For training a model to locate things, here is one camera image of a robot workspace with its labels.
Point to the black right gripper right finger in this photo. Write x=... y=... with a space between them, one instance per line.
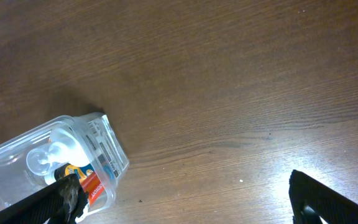
x=313 y=202

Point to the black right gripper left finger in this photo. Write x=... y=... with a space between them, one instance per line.
x=61 y=203

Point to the orange tube white cap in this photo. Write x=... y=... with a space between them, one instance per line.
x=93 y=186

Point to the white calamine lotion bottle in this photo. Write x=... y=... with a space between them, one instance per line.
x=62 y=148

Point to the clear plastic container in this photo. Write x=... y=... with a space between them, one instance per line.
x=101 y=146

